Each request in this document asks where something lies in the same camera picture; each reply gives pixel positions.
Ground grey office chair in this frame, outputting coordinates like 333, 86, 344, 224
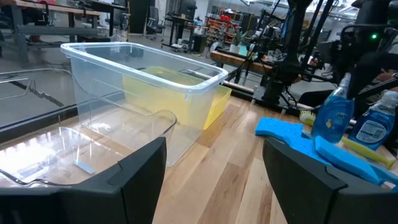
146, 6, 166, 42

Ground yellow plastic bin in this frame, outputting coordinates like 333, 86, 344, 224
123, 66, 233, 131

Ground blue dish soap bottle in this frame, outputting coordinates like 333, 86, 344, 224
348, 90, 398, 152
310, 73, 355, 144

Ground black trash bin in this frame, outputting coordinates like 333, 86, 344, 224
192, 34, 208, 54

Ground yellow-green dish brush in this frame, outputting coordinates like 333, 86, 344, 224
298, 110, 397, 170

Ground wooden bench top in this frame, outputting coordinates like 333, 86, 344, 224
210, 50, 275, 75

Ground black standing desk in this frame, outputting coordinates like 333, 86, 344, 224
161, 14, 200, 52

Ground small potted succulent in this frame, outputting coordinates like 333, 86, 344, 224
229, 30, 247, 54

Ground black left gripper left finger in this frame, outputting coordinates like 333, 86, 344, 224
0, 136, 167, 224

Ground clear plastic storage bin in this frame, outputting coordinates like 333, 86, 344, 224
60, 42, 229, 166

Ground wooden workbench grey legs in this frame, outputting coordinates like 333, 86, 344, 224
0, 0, 102, 44

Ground red parts shelving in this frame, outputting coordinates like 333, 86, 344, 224
206, 8, 244, 44

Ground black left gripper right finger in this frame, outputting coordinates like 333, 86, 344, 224
262, 138, 398, 224

